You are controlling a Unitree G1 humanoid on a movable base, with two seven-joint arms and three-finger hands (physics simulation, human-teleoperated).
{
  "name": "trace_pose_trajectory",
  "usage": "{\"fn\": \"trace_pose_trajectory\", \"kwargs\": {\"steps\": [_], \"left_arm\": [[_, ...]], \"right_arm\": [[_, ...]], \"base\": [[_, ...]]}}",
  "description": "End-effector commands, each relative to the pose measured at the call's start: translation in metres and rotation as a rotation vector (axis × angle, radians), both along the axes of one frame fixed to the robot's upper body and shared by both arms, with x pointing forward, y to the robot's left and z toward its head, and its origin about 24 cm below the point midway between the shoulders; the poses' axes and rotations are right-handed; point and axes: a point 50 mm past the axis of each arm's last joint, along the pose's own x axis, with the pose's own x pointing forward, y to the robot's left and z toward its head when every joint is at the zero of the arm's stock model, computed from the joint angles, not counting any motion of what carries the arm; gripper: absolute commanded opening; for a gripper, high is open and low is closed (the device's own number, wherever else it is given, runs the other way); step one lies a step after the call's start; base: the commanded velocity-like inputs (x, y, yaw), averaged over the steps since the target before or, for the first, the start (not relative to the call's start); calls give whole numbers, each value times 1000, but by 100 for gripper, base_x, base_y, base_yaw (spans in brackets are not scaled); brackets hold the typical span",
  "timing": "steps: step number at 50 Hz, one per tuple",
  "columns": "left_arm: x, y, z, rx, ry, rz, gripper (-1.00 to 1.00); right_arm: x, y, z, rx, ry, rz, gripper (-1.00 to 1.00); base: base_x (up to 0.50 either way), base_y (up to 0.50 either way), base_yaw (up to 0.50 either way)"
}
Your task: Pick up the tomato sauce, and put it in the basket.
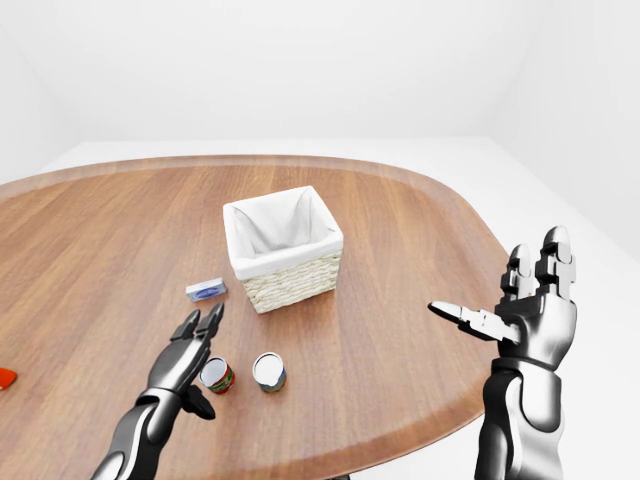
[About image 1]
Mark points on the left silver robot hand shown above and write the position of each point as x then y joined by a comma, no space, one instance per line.
181,358

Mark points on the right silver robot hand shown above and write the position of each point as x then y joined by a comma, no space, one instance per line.
542,322

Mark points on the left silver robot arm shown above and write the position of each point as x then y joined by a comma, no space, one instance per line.
135,434

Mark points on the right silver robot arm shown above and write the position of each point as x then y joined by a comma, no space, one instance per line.
520,425

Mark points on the white lined wicker basket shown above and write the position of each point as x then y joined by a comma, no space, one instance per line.
284,245

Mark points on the red green labelled tin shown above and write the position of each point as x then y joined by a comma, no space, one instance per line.
219,374

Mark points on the small blue white box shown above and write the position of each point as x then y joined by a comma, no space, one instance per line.
206,289

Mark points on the blue yellow labelled tin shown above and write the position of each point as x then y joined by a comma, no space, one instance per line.
269,371

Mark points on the red orange packet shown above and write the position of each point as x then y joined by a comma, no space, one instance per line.
6,378

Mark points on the dark table base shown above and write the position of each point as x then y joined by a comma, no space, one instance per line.
339,476

